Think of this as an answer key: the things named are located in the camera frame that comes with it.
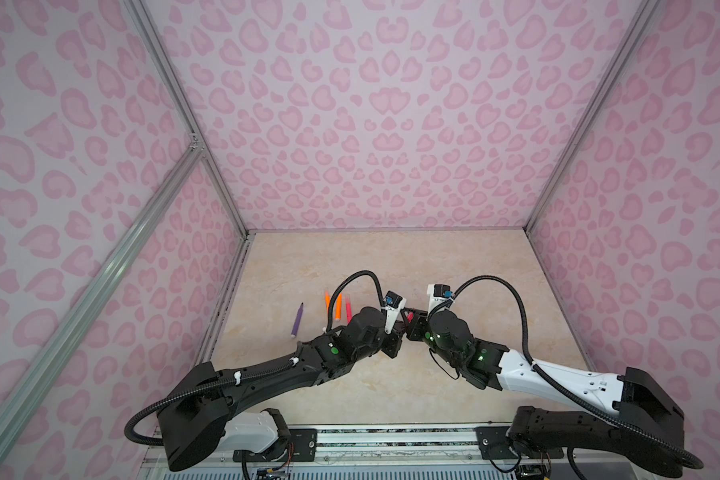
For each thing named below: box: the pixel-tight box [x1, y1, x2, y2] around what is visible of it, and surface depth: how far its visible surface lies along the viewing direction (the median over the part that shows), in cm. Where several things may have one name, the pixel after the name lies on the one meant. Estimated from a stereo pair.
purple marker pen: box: [291, 302, 304, 338], surface depth 97 cm
